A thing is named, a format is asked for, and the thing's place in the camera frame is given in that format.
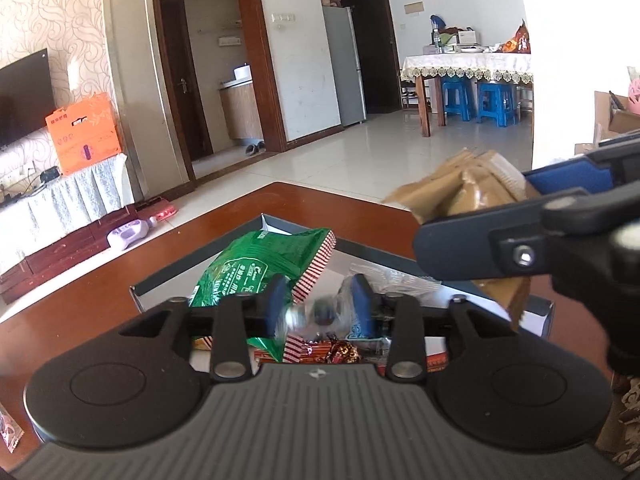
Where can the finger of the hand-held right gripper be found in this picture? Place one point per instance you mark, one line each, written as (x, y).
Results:
(565, 175)
(460, 250)

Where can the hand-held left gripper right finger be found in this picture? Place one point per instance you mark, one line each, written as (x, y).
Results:
(361, 307)

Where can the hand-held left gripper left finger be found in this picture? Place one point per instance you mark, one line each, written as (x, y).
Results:
(276, 305)

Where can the small clear snack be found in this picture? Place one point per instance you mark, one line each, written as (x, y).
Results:
(320, 312)

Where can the tan bread packet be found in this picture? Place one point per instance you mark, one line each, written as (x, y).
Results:
(465, 195)

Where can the grey shallow box tray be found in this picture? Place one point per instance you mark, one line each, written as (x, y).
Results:
(155, 302)

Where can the green snack bag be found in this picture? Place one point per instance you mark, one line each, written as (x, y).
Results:
(265, 346)
(240, 270)

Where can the clear plastic snack wrappers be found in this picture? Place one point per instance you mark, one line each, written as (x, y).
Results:
(400, 280)

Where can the gold wrapped candies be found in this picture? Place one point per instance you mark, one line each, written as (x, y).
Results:
(344, 352)

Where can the orange snack bar packet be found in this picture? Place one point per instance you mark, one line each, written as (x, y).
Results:
(316, 351)

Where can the brown cardboard box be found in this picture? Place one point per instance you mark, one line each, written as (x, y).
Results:
(607, 120)

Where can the blue plastic stool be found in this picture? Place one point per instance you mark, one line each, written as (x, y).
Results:
(496, 105)
(456, 100)

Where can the orange snack bag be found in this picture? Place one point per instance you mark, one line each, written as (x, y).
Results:
(517, 40)

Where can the dining table with lace cloth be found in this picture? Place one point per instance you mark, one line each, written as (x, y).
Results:
(465, 67)

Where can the pink floor item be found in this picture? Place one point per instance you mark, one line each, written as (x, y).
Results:
(160, 209)

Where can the patterned brown cloth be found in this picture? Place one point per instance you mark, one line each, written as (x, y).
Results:
(622, 420)

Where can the pair of grey slippers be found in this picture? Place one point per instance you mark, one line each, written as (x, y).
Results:
(255, 149)

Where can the purple white bottle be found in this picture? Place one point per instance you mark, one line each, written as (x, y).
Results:
(129, 234)

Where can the white box appliance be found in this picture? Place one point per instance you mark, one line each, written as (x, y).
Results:
(469, 37)

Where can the green plastic bottle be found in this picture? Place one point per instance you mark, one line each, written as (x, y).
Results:
(438, 42)

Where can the wooden kitchen counter cabinet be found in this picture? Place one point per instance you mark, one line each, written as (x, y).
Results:
(242, 110)

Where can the tall grey refrigerator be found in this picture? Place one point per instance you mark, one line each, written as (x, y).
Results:
(345, 65)

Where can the wooden television cabinet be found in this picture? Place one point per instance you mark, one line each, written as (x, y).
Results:
(55, 265)

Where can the TV cabinet with cloth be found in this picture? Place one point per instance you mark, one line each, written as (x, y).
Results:
(65, 205)

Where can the dark wooden door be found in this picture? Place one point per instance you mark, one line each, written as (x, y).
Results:
(182, 80)

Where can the orange cardboard gift box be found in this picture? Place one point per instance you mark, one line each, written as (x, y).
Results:
(82, 135)

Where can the black set-top box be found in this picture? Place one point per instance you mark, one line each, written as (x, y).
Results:
(49, 176)

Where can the small white sachet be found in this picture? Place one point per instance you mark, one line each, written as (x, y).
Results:
(9, 427)

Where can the black flat television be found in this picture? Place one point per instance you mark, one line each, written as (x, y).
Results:
(22, 100)

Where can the white wall switch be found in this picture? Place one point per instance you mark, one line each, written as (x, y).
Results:
(283, 18)

